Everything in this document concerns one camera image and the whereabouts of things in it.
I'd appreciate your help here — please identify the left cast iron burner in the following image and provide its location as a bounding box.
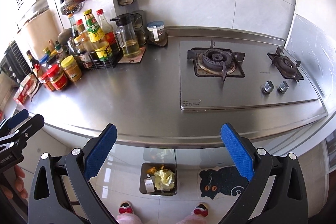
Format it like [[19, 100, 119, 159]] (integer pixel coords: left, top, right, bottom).
[[187, 40, 245, 82]]

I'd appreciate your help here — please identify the right stove knob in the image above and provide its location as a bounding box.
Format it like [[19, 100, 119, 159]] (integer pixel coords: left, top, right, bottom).
[[277, 81, 289, 94]]

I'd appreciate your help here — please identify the orange snack wrapper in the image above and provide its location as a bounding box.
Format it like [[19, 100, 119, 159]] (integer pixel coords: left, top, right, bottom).
[[146, 165, 165, 176]]

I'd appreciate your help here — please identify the cast iron burner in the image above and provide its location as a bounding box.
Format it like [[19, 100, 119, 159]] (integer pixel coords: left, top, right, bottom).
[[187, 40, 245, 82], [267, 47, 304, 83]]

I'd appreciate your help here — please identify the red and white box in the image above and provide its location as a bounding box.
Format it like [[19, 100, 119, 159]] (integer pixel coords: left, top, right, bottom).
[[13, 73, 41, 105]]

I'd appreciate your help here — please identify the white milk carton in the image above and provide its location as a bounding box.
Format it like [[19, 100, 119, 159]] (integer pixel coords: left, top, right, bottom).
[[144, 177, 155, 194]]

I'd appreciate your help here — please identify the green label seasoning bottle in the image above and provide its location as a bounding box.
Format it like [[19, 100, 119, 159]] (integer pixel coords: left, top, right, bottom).
[[83, 9, 111, 60]]

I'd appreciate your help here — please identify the right red bow slipper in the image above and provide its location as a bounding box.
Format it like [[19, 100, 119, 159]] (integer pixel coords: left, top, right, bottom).
[[193, 203, 209, 217]]

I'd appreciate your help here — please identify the dark square trash bin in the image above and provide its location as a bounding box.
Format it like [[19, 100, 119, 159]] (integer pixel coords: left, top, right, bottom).
[[139, 162, 178, 196]]

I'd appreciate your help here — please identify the stove knob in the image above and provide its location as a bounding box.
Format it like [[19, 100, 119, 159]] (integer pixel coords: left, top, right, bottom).
[[261, 80, 274, 94], [277, 81, 289, 94]]

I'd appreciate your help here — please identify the lower spice box set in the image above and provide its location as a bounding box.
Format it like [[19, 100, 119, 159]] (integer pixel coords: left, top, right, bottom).
[[130, 10, 148, 47]]

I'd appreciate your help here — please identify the person's left hand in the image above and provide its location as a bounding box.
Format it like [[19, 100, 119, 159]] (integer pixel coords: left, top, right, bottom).
[[1, 165, 28, 200]]

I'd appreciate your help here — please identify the right cast iron burner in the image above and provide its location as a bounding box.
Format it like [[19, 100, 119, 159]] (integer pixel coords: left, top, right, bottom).
[[267, 47, 304, 83]]

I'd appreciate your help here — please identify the left stove knob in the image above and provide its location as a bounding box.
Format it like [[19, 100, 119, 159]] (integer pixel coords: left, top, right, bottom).
[[261, 80, 274, 94]]

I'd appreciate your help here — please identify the black dish rack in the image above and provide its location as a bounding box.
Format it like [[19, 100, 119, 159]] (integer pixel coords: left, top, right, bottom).
[[1, 41, 31, 84]]

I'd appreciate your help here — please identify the red cap soy sauce bottle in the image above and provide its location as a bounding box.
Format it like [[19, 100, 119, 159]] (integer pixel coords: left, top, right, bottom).
[[97, 9, 121, 55]]

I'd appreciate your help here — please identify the red bow slipper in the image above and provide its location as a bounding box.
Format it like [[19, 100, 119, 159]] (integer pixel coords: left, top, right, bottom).
[[118, 201, 133, 214], [193, 203, 209, 217]]

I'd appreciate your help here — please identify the blue lid glass jar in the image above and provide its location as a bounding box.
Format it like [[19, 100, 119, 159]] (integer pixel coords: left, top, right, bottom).
[[147, 20, 165, 43]]

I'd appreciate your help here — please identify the black wire condiment rack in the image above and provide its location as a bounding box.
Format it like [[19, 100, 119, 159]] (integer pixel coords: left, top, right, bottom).
[[67, 38, 123, 71]]

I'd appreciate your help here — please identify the stainless steel gas stove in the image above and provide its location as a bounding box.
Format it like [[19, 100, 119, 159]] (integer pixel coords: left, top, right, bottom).
[[180, 41, 318, 110]]

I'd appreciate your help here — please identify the black cat floor mat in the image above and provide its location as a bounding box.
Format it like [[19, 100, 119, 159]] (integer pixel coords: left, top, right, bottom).
[[198, 166, 249, 200]]

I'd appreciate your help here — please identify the red lid sauce jar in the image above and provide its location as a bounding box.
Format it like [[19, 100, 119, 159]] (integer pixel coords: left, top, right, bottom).
[[47, 64, 68, 90]]

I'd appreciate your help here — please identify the yellow lid peanut butter jar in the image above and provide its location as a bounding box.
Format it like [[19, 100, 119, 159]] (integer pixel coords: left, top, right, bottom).
[[61, 55, 82, 83]]

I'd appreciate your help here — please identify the left red bow slipper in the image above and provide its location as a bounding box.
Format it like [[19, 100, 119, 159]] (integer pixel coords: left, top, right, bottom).
[[118, 201, 133, 214]]

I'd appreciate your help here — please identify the glass oil dispenser black lid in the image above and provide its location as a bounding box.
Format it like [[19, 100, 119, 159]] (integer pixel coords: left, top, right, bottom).
[[110, 13, 140, 58]]

